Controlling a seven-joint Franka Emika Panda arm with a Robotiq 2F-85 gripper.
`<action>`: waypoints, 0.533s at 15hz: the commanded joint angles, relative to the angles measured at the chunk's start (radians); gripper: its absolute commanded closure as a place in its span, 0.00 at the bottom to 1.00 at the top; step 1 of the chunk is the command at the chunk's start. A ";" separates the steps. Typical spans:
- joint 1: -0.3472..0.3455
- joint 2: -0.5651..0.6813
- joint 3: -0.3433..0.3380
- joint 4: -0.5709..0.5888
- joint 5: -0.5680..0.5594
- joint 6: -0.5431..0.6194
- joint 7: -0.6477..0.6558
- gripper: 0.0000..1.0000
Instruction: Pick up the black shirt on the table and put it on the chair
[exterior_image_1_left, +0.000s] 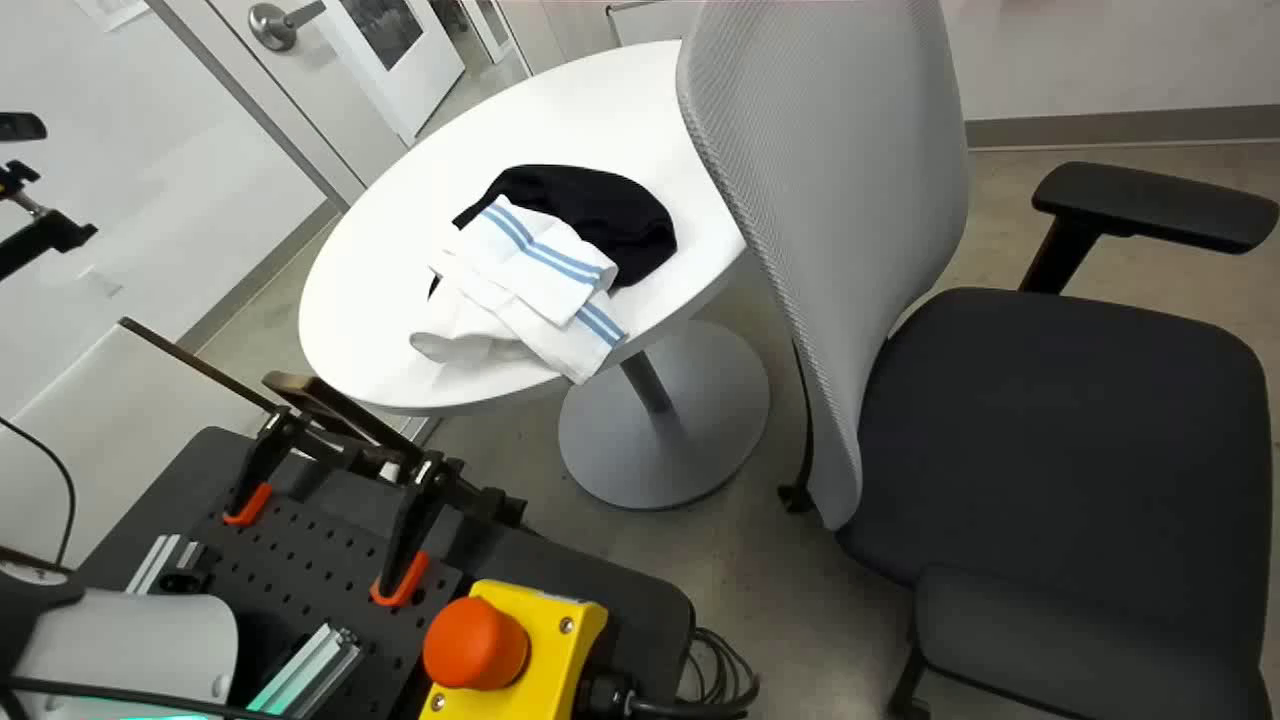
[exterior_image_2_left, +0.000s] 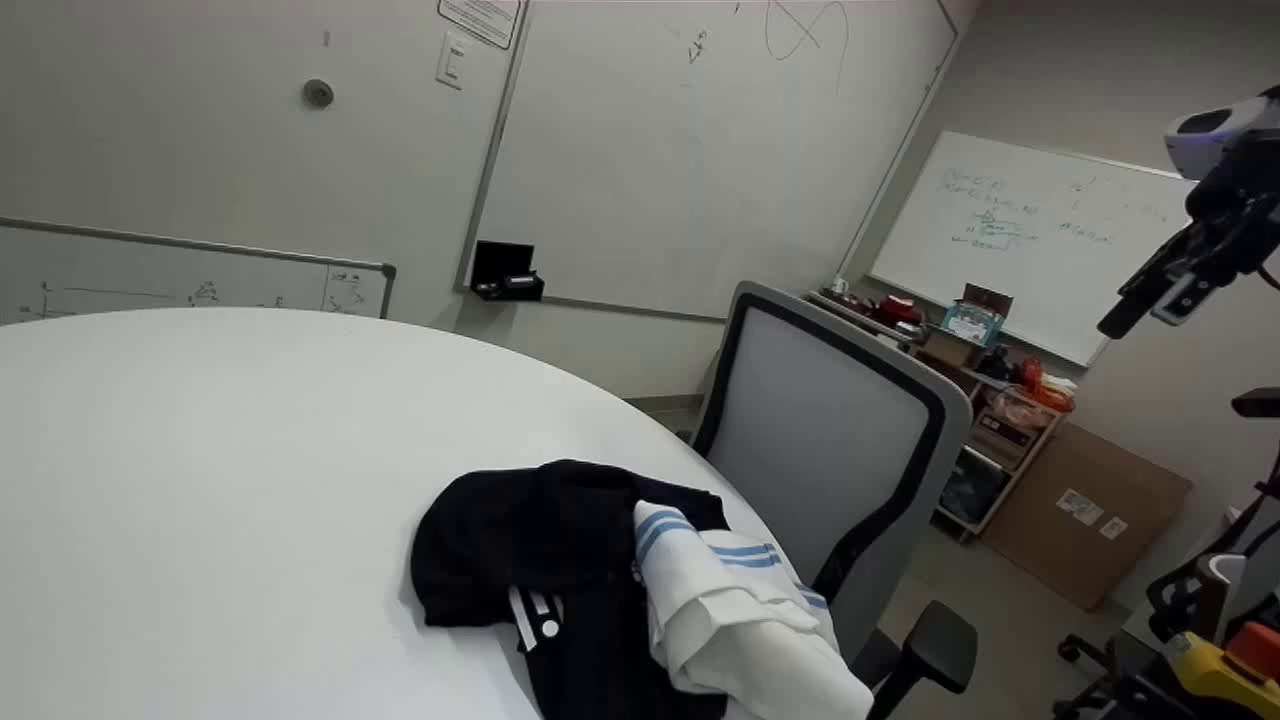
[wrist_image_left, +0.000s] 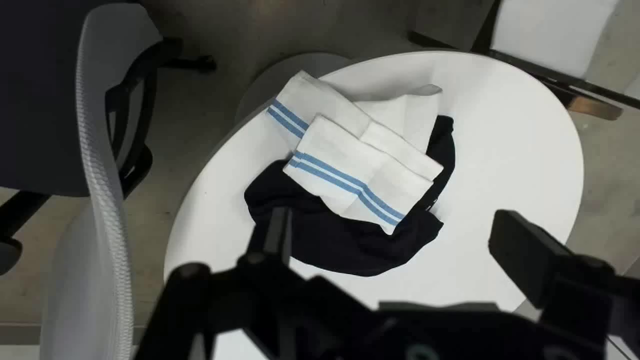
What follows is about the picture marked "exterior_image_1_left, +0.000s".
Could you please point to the grey table pedestal base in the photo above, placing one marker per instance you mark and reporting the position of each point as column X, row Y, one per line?
column 666, row 443

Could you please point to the grey-backed black office chair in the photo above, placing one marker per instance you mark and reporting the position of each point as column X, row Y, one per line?
column 1067, row 443

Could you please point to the black chair armrest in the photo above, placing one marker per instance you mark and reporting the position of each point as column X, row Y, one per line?
column 1147, row 201

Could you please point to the white blue-striped cloth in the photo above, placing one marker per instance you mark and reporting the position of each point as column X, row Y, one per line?
column 532, row 284

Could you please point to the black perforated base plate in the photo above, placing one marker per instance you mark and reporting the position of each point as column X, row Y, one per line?
column 322, row 563

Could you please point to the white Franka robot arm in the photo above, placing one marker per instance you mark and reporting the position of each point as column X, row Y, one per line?
column 132, row 647

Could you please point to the white door with window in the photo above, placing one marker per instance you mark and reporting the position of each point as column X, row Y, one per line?
column 386, row 55

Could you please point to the thin dark metal bar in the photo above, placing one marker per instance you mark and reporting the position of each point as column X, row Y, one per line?
column 203, row 365

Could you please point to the aluminium extrusion bar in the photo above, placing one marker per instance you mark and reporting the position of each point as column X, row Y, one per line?
column 305, row 673
column 160, row 565

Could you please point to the black shirt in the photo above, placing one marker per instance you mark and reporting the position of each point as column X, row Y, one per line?
column 600, row 214

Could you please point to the yellow emergency stop red button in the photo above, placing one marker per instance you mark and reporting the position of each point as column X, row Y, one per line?
column 544, row 652

